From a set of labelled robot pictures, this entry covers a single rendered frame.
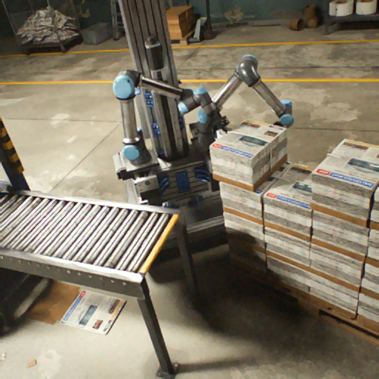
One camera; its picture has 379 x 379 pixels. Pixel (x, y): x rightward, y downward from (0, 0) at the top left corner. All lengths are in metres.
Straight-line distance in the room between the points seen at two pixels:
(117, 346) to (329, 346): 1.29
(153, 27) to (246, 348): 2.01
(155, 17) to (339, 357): 2.26
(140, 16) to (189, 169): 1.04
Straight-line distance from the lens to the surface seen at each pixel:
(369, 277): 2.28
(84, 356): 2.78
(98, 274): 2.03
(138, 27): 2.62
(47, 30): 9.69
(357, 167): 2.05
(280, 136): 2.34
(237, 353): 2.56
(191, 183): 2.87
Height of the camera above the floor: 2.17
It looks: 35 degrees down
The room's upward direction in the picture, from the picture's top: 10 degrees counter-clockwise
